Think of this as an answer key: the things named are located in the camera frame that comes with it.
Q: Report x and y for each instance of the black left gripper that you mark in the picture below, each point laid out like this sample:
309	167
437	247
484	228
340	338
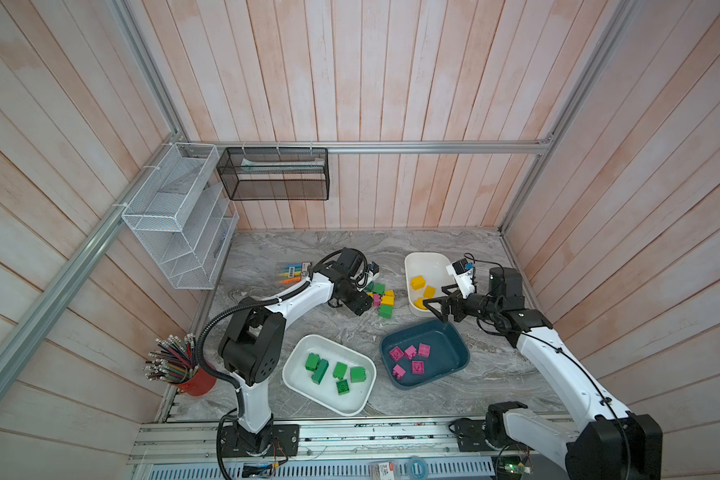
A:
360	305

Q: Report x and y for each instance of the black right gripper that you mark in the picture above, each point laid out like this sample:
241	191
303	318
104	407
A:
455	301

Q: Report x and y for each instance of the pink lego small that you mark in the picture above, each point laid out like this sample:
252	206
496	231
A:
424	351

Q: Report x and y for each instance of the long green lego brick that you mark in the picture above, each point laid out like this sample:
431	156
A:
320	371

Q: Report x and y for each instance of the green square lego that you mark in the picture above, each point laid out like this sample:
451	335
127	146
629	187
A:
342	387

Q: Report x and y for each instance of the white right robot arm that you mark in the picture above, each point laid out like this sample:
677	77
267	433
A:
606	440

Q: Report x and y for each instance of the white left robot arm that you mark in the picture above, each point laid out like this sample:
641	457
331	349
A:
251	345

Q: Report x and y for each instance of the white rectangular bin far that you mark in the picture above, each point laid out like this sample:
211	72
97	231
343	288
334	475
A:
425	271

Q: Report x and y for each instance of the white rectangular bin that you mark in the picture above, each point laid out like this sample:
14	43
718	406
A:
296	377
425	271

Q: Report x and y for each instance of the teal rectangular bin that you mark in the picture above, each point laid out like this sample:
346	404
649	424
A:
448	352

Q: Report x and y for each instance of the highlighter marker pack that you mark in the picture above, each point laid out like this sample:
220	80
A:
287	273

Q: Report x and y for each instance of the white rectangular bin near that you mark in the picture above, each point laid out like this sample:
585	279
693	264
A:
296	377

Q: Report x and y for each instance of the red cup of pencils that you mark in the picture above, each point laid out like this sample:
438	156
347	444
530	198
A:
173	362

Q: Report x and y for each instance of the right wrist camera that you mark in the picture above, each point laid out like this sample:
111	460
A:
462	272

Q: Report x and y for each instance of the black mesh wall basket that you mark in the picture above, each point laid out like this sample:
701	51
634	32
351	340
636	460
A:
275	173

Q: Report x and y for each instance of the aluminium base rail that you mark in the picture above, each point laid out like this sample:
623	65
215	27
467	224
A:
346	448

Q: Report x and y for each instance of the white wire mesh shelf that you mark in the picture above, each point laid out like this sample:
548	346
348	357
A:
181	218

